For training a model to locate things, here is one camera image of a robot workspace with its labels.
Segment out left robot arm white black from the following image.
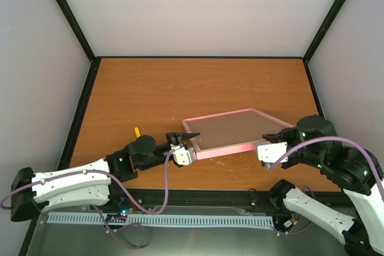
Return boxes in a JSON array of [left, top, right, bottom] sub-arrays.
[[1, 132, 199, 222]]

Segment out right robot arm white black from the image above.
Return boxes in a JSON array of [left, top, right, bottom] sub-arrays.
[[257, 115, 383, 255]]

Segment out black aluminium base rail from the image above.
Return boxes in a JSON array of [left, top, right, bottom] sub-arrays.
[[38, 186, 349, 212]]

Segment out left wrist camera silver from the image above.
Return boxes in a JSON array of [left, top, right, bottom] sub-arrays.
[[170, 144, 197, 166]]

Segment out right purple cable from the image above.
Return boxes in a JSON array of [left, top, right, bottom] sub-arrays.
[[266, 136, 384, 237]]

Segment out pink wooden picture frame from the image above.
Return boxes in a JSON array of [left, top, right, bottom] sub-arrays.
[[181, 107, 296, 161]]

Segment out left black corner post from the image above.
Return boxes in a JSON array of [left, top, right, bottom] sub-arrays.
[[38, 0, 97, 59]]

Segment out light blue slotted cable duct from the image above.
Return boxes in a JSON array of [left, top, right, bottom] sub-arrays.
[[46, 212, 274, 230]]

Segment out right black corner post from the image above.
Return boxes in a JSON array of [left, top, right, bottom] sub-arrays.
[[302, 0, 366, 61]]

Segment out yellow handled screwdriver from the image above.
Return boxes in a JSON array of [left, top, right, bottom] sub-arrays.
[[134, 127, 141, 138]]

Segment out black corner post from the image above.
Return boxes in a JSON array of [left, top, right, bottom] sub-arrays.
[[38, 0, 97, 59], [302, 0, 366, 61]]

